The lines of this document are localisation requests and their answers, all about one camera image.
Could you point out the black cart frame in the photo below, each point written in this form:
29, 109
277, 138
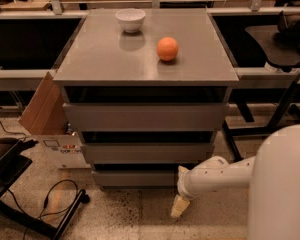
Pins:
12, 165

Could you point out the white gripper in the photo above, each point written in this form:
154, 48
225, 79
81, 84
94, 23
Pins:
184, 186

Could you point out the orange ball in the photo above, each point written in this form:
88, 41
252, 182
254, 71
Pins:
167, 49

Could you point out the grey drawer cabinet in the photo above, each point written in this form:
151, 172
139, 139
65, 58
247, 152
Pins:
108, 66

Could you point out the black table leg stand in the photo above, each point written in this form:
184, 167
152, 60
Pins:
287, 103

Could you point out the grey top drawer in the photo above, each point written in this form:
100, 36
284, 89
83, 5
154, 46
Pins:
107, 117

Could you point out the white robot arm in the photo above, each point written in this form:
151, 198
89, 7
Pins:
272, 177

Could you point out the grey bottom drawer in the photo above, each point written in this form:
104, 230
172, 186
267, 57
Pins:
134, 178

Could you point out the white ceramic bowl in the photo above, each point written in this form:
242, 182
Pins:
131, 19

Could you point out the black office chair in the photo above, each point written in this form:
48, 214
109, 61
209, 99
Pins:
281, 42

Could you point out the brown cardboard box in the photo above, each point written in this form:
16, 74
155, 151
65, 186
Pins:
45, 118

